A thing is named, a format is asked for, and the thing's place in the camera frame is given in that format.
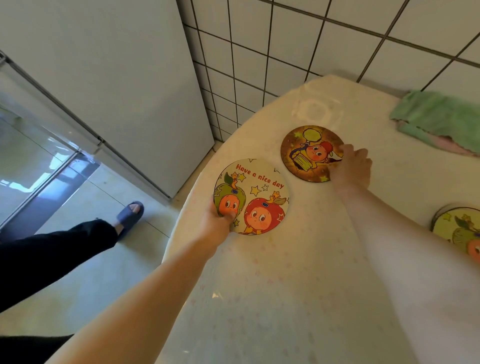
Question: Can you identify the person's right hand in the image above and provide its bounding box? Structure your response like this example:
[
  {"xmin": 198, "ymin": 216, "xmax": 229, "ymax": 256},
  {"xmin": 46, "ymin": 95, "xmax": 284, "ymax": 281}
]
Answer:
[{"xmin": 328, "ymin": 144, "xmax": 373, "ymax": 190}]

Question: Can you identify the person's left hand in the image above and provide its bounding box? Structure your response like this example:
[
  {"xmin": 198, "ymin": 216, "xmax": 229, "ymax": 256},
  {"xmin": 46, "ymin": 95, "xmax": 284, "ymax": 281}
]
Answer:
[{"xmin": 194, "ymin": 198, "xmax": 239, "ymax": 259}]

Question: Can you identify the white round cartoon coaster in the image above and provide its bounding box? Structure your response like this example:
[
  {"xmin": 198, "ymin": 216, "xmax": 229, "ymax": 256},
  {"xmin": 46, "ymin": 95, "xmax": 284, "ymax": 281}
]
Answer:
[{"xmin": 214, "ymin": 158, "xmax": 290, "ymax": 236}]

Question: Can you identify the brown round cartoon coaster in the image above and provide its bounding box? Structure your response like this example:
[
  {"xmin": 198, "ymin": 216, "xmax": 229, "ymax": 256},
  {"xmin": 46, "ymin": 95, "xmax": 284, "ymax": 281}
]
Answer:
[{"xmin": 280, "ymin": 125, "xmax": 345, "ymax": 183}]

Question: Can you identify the person's left forearm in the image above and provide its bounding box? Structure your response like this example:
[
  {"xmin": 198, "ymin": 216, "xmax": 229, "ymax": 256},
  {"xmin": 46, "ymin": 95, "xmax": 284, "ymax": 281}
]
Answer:
[{"xmin": 45, "ymin": 240, "xmax": 211, "ymax": 364}]

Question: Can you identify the person's right forearm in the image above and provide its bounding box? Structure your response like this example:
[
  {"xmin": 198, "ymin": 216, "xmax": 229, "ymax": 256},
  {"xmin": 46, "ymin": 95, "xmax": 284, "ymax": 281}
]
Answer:
[{"xmin": 335, "ymin": 183, "xmax": 480, "ymax": 364}]

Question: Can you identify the white patterned tablecloth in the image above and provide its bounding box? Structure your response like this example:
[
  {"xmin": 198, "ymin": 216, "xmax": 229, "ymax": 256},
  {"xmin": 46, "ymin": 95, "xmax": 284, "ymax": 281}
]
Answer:
[{"xmin": 155, "ymin": 74, "xmax": 480, "ymax": 364}]

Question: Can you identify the green cloth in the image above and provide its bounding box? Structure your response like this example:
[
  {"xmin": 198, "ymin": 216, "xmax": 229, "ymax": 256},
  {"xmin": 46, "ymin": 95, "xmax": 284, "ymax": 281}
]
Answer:
[{"xmin": 389, "ymin": 90, "xmax": 480, "ymax": 154}]

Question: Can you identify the blue slipper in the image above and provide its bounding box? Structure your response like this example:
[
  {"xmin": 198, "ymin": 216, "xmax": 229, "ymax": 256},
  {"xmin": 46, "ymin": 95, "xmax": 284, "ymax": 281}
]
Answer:
[{"xmin": 115, "ymin": 201, "xmax": 145, "ymax": 241}]

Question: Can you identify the pink cloth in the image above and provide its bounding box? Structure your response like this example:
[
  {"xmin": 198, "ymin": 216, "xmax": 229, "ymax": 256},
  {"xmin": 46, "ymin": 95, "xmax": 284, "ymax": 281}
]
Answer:
[{"xmin": 397, "ymin": 120, "xmax": 480, "ymax": 157}]

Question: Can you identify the person's foot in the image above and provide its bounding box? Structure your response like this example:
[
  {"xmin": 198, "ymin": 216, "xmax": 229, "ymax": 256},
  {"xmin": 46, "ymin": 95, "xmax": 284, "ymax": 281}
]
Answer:
[{"xmin": 112, "ymin": 204, "xmax": 141, "ymax": 236}]

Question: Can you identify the yellow-green round cartoon coaster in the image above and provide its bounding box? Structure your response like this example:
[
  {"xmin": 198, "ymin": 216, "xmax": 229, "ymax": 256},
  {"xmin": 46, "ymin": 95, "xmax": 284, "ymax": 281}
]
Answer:
[{"xmin": 430, "ymin": 207, "xmax": 480, "ymax": 265}]

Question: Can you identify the white refrigerator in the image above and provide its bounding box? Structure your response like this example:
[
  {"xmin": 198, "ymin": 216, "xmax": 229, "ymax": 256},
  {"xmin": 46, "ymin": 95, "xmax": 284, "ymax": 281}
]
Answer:
[{"xmin": 0, "ymin": 0, "xmax": 215, "ymax": 199}]

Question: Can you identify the person's black trouser leg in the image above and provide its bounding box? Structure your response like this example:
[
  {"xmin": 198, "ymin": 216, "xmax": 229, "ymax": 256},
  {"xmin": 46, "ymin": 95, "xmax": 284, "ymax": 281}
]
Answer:
[{"xmin": 0, "ymin": 219, "xmax": 119, "ymax": 314}]

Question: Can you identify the glass sliding door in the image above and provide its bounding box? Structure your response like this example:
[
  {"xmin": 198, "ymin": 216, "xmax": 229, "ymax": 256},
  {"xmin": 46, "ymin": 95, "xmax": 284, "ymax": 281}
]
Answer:
[{"xmin": 0, "ymin": 50, "xmax": 103, "ymax": 230}]

